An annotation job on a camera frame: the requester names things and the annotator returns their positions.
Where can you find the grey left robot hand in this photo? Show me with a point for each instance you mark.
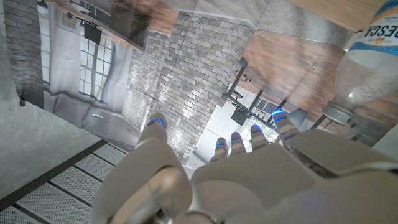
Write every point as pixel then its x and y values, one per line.
pixel 264 186

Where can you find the clear plastic water bottle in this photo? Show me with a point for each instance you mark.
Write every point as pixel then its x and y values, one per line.
pixel 370 68

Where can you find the printed office backdrop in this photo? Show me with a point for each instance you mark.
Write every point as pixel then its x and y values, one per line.
pixel 192 77

